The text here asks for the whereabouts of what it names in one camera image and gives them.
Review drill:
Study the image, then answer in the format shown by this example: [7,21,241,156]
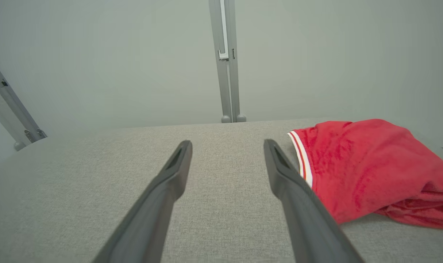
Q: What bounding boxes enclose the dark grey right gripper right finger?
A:
[263,139,365,263]

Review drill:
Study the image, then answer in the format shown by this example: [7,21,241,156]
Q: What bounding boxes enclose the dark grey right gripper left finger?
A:
[92,140,193,263]

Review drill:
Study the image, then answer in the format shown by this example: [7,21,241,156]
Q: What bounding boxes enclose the red Bulls 23 shorts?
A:
[375,191,443,230]

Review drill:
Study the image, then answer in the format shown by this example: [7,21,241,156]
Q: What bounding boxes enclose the grey metal frame with caster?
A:
[0,54,48,152]

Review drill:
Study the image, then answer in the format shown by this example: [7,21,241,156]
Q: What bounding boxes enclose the grey metal partition post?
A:
[224,0,247,123]
[208,0,232,123]

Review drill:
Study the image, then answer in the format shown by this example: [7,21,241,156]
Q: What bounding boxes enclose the red Bulls 23 jersey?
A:
[287,119,443,225]

